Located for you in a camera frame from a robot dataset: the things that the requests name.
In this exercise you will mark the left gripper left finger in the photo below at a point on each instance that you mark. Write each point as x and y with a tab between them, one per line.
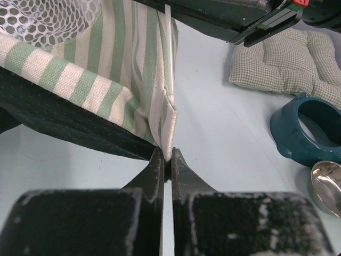
124	221

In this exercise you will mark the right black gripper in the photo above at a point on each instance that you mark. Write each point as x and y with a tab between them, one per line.
249	22

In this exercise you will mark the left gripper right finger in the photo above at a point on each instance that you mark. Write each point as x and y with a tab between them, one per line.
209	222

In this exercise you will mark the thin white tent pole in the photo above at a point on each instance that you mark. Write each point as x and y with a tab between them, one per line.
169	50

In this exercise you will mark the striped green white pet tent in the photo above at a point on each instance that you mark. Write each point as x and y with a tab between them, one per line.
93	73

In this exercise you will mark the green checked cushion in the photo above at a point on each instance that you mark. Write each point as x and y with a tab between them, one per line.
290	62

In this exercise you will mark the stainless steel bowl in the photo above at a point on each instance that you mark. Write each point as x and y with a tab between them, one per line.
324	187

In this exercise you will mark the teal double bowl stand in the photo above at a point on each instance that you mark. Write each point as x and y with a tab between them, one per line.
294	143

